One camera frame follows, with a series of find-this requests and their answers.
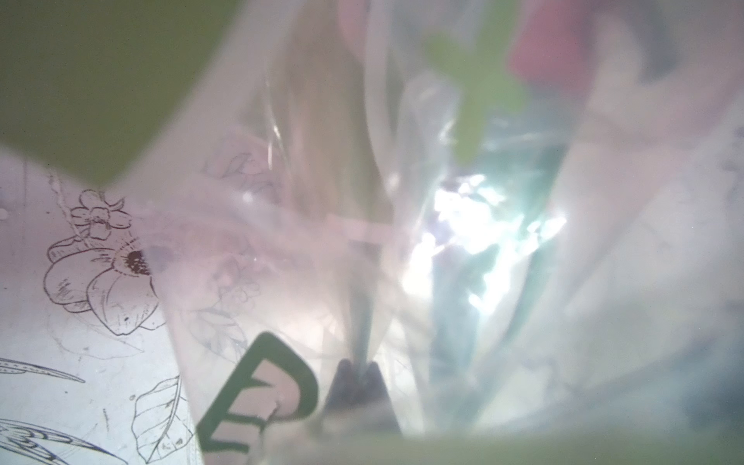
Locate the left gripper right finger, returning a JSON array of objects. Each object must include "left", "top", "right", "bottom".
[{"left": 362, "top": 362, "right": 401, "bottom": 433}]

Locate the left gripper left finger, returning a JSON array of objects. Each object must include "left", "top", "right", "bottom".
[{"left": 322, "top": 358, "right": 362, "bottom": 433}]

